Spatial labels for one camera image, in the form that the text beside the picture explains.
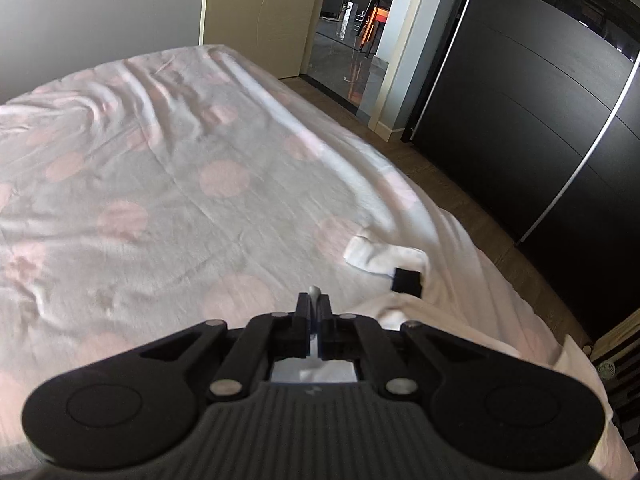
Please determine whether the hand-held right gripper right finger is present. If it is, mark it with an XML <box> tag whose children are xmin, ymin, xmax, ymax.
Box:
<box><xmin>317</xmin><ymin>296</ymin><xmax>501</xmax><ymax>398</ymax></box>

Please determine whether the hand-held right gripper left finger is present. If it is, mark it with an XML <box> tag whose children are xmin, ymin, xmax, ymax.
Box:
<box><xmin>140</xmin><ymin>292</ymin><xmax>316</xmax><ymax>403</ymax></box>

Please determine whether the light-coloured garment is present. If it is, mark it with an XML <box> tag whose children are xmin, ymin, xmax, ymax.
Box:
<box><xmin>270</xmin><ymin>232</ymin><xmax>436</xmax><ymax>383</ymax></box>

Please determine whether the small black cloth piece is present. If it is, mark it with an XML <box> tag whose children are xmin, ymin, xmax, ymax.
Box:
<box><xmin>391</xmin><ymin>268</ymin><xmax>424</xmax><ymax>297</ymax></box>

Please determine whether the bed with pink-dotted sheet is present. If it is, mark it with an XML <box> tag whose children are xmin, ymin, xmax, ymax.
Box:
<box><xmin>0</xmin><ymin>42</ymin><xmax>631</xmax><ymax>480</ymax></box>

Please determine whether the chair with orange glow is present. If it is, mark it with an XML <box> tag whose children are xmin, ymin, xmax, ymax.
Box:
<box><xmin>356</xmin><ymin>0</ymin><xmax>394</xmax><ymax>59</ymax></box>

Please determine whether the black wardrobe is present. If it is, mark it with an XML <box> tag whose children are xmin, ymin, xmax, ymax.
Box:
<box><xmin>402</xmin><ymin>0</ymin><xmax>640</xmax><ymax>346</ymax></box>

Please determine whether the cream door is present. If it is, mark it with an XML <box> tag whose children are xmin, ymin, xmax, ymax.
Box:
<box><xmin>200</xmin><ymin>0</ymin><xmax>342</xmax><ymax>80</ymax></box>

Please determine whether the white door frame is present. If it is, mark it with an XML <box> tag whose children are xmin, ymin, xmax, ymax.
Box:
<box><xmin>369</xmin><ymin>0</ymin><xmax>437</xmax><ymax>142</ymax></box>

